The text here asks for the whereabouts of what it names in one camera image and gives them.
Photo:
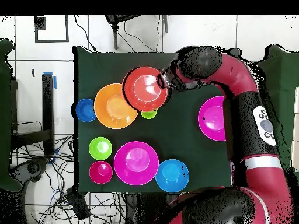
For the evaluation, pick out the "orange-red bowl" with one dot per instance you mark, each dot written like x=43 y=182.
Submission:
x=146 y=89

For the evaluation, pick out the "green cup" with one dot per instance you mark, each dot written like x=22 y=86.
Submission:
x=148 y=114

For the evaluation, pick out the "large orange bowl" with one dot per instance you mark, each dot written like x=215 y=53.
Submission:
x=109 y=109

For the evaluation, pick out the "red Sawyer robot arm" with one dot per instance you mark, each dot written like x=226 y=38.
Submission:
x=233 y=77

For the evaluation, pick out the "large pink bowl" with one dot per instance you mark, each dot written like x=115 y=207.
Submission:
x=211 y=119
x=136 y=163

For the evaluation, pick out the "dark green tablecloth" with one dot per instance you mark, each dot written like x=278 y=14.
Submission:
x=175 y=140

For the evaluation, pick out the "small dark blue bowl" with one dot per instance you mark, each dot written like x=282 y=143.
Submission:
x=85 y=110

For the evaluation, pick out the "small green bowl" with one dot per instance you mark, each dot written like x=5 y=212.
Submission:
x=100 y=148

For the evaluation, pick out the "light blue bowl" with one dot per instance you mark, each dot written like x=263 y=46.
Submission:
x=172 y=176

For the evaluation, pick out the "blue tape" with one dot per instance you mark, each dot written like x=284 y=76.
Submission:
x=55 y=82

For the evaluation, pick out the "small crimson bowl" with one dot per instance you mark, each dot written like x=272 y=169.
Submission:
x=101 y=172

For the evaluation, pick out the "black bench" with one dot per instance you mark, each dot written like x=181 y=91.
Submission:
x=48 y=105

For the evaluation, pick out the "green-covered side table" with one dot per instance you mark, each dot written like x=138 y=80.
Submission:
x=4 y=116
x=285 y=81

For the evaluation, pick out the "small black marker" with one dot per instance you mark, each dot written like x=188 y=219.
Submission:
x=33 y=73

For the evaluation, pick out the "white boxes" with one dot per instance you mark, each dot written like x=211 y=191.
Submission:
x=296 y=128

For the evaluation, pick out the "black power brick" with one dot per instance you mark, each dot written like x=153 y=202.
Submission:
x=78 y=205

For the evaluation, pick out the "grey office chair base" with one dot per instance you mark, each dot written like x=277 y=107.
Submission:
x=32 y=168

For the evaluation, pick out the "black square frame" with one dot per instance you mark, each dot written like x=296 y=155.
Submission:
x=40 y=23

